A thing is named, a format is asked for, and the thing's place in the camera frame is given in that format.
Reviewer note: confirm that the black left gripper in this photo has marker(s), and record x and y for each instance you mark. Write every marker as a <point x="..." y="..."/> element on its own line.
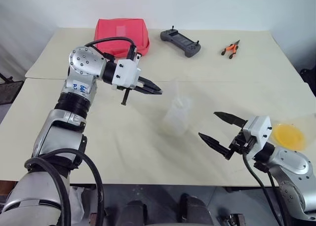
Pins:
<point x="125" y="97"/>

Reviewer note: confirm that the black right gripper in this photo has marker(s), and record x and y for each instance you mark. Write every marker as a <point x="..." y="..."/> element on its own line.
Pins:
<point x="240" y="144"/>

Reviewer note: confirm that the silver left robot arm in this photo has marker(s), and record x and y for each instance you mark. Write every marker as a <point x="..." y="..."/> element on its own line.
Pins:
<point x="81" y="60"/>

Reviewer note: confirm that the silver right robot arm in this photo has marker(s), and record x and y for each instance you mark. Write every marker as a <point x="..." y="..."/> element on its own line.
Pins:
<point x="291" y="161"/>

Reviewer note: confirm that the gray handheld controller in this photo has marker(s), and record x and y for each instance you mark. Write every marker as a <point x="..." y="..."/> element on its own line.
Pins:
<point x="181" y="42"/>

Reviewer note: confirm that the red fabric pouch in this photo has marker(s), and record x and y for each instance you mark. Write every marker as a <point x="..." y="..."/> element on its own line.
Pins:
<point x="121" y="36"/>

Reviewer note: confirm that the dark rounded shape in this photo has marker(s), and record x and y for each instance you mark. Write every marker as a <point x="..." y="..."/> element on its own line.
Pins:
<point x="134" y="213"/>
<point x="195" y="210"/>

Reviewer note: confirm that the dark object beside table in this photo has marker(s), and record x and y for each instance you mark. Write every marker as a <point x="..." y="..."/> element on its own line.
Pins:
<point x="308" y="80"/>

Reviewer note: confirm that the clear plastic bag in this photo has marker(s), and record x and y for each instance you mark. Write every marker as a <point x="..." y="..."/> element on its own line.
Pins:
<point x="77" y="203"/>

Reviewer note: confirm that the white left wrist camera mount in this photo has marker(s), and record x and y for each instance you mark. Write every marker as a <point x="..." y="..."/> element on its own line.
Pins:
<point x="126" y="73"/>

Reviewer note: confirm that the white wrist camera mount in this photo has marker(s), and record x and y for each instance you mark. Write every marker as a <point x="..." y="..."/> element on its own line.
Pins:
<point x="126" y="73"/>
<point x="259" y="131"/>

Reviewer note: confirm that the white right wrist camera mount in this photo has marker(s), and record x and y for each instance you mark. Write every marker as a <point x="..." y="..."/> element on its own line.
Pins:
<point x="259" y="131"/>

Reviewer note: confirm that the dark metal bracket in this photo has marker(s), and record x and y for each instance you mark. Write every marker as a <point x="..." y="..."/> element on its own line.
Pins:
<point x="232" y="219"/>

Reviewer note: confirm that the black metal frame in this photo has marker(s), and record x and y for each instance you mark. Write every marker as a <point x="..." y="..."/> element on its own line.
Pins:
<point x="8" y="90"/>

